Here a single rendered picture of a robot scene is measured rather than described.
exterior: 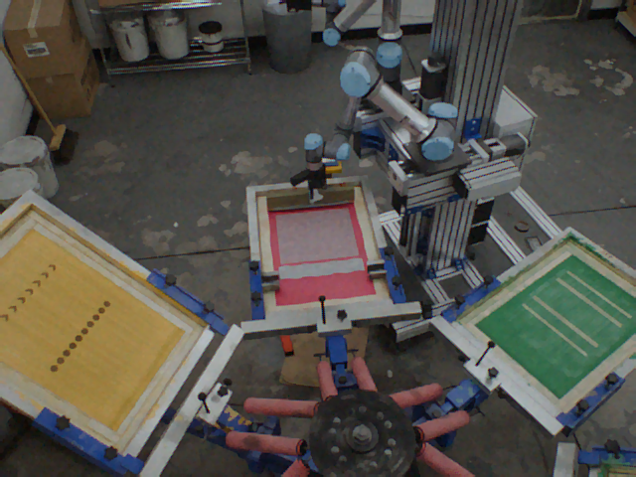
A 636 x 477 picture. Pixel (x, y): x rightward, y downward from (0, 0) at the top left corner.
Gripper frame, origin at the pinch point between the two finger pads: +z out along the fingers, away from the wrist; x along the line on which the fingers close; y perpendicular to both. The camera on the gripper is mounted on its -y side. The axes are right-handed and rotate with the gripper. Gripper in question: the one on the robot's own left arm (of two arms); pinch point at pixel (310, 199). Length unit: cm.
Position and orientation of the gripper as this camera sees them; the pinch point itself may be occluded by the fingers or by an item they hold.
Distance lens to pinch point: 279.2
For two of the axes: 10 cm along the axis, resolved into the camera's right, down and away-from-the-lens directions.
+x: -1.3, -7.2, 6.8
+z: 0.1, 6.8, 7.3
